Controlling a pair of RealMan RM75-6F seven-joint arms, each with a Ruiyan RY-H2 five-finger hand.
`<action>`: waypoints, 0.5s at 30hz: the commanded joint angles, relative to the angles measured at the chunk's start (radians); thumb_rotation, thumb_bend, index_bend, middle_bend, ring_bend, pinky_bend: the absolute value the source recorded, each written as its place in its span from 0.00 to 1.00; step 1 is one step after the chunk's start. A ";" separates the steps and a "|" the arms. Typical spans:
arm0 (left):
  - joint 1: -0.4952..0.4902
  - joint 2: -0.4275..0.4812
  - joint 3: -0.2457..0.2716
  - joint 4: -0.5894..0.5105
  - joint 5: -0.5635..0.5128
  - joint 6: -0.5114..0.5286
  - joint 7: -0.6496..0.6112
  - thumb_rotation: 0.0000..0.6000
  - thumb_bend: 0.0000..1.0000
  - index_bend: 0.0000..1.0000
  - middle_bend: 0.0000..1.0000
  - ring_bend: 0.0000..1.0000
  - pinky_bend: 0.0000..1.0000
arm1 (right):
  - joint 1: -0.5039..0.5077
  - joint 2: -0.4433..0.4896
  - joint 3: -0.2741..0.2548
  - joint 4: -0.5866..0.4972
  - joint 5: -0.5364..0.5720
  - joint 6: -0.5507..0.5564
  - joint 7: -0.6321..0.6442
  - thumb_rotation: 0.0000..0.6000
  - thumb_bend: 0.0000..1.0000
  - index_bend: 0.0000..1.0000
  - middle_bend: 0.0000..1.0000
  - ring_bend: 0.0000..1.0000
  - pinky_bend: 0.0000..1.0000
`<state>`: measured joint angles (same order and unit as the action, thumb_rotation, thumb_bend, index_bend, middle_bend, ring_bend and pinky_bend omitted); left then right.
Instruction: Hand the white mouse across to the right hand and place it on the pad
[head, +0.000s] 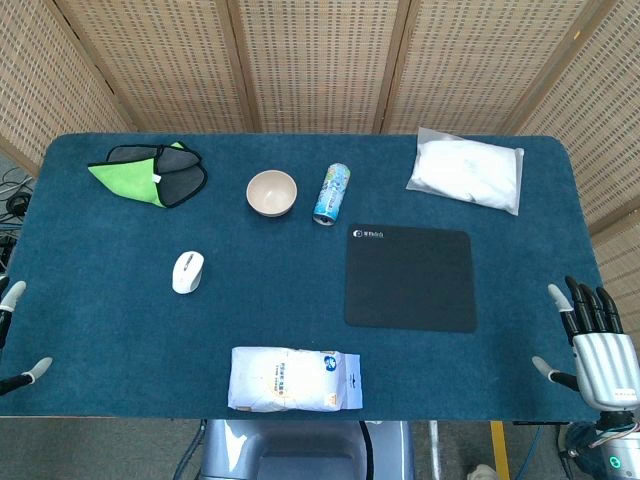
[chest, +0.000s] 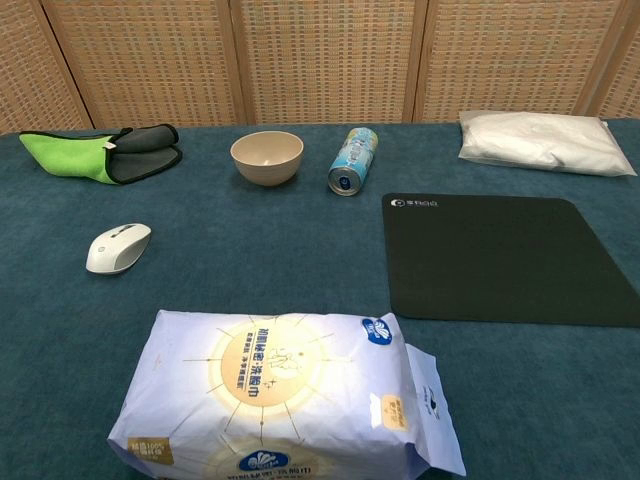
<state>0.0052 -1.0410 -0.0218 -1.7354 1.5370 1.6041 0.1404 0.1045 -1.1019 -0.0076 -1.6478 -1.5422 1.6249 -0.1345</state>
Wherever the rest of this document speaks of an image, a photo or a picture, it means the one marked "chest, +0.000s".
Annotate white tissue pack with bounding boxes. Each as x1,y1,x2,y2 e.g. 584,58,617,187
107,308,467,480

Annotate clear bag of white filling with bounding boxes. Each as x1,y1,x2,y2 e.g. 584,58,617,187
458,110,638,177

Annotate white computer mouse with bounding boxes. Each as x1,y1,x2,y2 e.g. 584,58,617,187
85,223,152,276

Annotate woven bamboo folding screen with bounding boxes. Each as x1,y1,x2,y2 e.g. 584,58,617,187
0,0,640,135

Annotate teal felt table cover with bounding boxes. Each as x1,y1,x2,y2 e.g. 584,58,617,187
0,117,640,480

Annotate black mouse pad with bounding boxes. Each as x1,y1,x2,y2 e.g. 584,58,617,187
381,193,640,329

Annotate green and grey microfiber cloth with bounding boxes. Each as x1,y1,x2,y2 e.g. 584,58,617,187
18,124,183,186

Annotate beige bowl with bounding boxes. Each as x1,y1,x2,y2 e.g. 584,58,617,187
229,130,305,188

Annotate light blue drink can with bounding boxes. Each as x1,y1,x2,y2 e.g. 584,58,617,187
327,126,380,198

